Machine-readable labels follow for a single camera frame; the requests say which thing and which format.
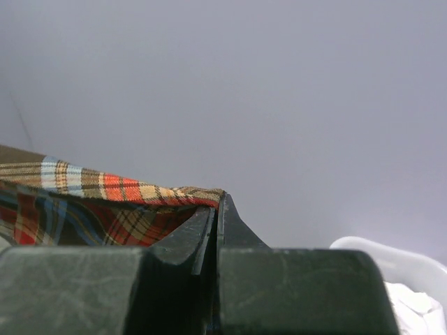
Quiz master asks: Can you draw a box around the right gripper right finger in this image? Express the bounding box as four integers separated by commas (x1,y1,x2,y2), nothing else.
217,195,398,334

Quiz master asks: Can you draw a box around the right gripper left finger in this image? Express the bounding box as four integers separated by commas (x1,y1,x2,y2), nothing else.
1,207,216,334

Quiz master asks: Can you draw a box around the plaid long sleeve shirt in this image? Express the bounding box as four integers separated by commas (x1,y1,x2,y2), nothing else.
1,146,224,246

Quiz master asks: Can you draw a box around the white shirt in basket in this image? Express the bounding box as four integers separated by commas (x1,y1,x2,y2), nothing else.
384,282,446,335

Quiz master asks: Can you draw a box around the white plastic basket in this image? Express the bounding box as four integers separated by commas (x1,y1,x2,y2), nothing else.
330,237,446,306

